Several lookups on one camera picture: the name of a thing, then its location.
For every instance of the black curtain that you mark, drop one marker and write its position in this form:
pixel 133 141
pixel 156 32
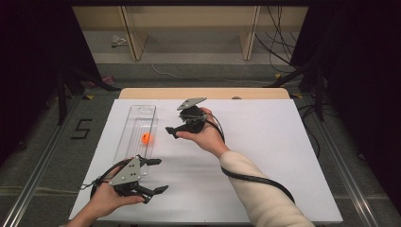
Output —
pixel 362 78
pixel 31 63

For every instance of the pink floor object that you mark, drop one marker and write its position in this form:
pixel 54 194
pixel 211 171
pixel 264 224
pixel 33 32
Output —
pixel 105 80

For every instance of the black metal stand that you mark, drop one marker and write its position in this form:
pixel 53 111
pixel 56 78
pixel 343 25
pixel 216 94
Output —
pixel 61 94
pixel 320 94

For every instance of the person's right hand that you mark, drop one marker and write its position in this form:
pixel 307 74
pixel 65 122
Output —
pixel 206 137

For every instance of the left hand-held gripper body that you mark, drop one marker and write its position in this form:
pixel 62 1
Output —
pixel 127 173

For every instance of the wooden shelf unit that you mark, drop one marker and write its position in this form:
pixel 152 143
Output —
pixel 189 19

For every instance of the person's left hand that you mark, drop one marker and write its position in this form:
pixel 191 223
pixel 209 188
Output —
pixel 107 200

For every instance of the orange ball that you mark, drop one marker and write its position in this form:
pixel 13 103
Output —
pixel 145 138

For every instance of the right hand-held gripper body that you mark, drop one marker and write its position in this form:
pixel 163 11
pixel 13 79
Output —
pixel 192 118

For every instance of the metal floor rail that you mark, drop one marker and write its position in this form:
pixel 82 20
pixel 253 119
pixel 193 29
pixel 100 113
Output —
pixel 350 176
pixel 34 183

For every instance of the white table cover sheet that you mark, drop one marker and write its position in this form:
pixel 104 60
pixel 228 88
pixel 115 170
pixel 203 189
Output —
pixel 268 132

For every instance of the crumpled white wrapper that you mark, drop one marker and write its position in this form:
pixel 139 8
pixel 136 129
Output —
pixel 119 41

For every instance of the clear plastic tray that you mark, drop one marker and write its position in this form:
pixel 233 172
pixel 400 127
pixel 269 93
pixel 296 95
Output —
pixel 138 123

